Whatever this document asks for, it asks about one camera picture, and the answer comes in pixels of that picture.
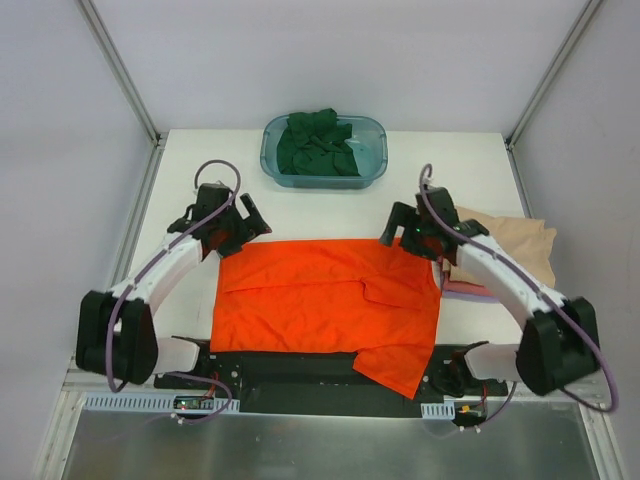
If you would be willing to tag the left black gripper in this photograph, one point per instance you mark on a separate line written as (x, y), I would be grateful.
(239, 232)

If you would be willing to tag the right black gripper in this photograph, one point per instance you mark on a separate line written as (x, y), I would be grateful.
(409, 235)

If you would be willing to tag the orange t shirt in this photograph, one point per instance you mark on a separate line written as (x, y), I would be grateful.
(354, 296)

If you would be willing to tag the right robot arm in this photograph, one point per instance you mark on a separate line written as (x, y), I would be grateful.
(559, 341)

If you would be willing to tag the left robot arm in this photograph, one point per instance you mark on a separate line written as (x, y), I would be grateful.
(116, 333)

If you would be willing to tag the teal plastic bin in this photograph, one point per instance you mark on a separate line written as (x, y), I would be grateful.
(369, 144)

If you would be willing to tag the dark green t shirt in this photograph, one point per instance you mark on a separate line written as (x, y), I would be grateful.
(316, 144)

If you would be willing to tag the beige folded t shirt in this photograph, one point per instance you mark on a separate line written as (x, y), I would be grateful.
(526, 240)

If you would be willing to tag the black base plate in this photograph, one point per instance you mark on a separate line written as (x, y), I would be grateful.
(327, 385)

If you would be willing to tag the right white cable duct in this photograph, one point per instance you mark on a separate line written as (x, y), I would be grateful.
(444, 411)

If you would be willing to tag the white cable duct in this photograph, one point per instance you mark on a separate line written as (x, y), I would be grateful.
(159, 403)
(444, 411)

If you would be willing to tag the left white cable duct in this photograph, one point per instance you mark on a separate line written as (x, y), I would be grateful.
(159, 403)

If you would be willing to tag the right aluminium frame post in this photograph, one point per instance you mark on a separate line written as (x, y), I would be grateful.
(566, 48)

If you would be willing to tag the aluminium frame post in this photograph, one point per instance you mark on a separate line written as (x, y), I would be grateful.
(119, 70)
(566, 48)

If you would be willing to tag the left aluminium frame post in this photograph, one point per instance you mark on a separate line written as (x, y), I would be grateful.
(119, 70)

